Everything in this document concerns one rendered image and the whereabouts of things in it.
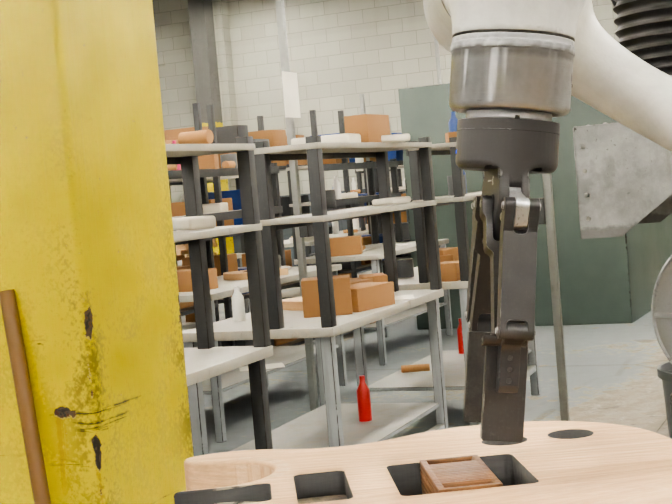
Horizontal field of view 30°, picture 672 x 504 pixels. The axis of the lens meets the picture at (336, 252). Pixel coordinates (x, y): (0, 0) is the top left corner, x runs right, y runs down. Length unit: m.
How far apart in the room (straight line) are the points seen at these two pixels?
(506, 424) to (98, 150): 1.13
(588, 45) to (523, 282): 0.27
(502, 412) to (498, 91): 0.23
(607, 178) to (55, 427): 0.88
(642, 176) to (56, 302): 0.86
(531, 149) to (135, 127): 1.18
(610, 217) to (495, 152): 0.71
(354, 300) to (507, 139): 4.81
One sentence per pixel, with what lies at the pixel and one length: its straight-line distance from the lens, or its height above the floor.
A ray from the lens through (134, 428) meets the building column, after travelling 1.96.
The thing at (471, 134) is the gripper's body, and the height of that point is 1.51.
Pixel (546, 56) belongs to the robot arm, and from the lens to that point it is 0.91.
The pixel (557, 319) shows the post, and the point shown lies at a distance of 6.91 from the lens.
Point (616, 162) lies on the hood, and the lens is 1.60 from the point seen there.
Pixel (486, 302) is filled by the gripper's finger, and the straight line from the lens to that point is 0.97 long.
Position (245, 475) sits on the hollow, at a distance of 1.07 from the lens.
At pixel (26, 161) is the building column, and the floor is 1.55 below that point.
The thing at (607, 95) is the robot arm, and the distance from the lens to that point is 1.08.
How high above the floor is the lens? 1.48
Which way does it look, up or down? 3 degrees down
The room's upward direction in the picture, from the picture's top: 5 degrees counter-clockwise
